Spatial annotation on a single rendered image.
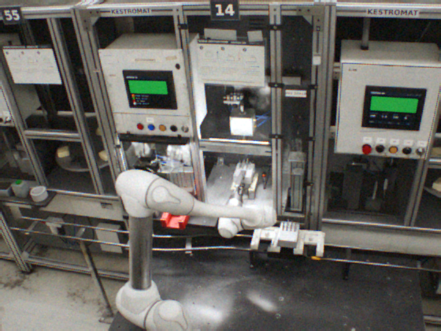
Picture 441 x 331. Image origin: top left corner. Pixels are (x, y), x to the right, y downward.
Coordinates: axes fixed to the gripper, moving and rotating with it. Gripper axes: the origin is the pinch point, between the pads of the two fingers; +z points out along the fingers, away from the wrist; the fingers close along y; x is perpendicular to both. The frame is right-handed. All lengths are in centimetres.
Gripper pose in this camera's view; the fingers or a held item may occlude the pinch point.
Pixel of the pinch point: (242, 178)
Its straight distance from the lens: 248.0
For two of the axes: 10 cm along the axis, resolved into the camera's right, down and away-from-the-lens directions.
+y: -0.9, -7.7, -6.3
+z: 2.3, -6.3, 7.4
